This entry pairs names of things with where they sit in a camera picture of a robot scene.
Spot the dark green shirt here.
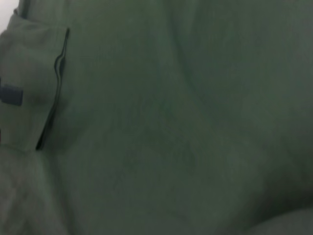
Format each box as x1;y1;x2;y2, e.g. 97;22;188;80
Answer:
0;0;313;235

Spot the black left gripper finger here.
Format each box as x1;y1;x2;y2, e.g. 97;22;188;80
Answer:
0;83;24;107

